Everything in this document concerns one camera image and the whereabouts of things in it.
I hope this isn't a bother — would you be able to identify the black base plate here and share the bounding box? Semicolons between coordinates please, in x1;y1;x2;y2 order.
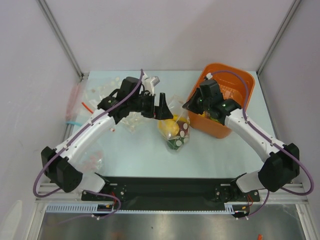
81;176;256;210

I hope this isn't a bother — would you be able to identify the aluminium front rail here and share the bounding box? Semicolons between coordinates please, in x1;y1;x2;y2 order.
35;183;308;205

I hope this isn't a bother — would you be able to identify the green lime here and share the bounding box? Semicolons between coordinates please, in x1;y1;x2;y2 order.
211;118;221;123

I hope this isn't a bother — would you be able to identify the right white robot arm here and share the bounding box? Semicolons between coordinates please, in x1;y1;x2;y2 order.
182;79;300;201

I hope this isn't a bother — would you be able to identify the crumpled clear bag middle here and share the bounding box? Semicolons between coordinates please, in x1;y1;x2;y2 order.
120;112;147;133

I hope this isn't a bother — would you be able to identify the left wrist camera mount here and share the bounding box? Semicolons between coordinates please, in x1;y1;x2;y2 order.
142;72;160;95

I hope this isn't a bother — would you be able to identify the yellow banana bunch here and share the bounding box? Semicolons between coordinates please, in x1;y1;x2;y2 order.
172;114;189;124

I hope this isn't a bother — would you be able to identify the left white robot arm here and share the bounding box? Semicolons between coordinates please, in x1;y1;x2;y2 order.
41;74;173;200

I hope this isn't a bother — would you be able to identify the dark red apple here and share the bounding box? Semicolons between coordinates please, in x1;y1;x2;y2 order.
176;120;190;144

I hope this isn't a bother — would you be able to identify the orange plastic basket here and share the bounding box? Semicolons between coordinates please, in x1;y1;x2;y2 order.
188;63;255;139

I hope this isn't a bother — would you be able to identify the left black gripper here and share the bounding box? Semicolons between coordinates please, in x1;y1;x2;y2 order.
128;91;173;121

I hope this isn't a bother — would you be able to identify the clear dotted zip bag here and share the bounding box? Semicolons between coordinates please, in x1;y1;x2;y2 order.
157;95;191;152

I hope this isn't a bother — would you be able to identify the white slotted cable duct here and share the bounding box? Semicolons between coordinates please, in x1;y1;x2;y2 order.
45;203;249;215

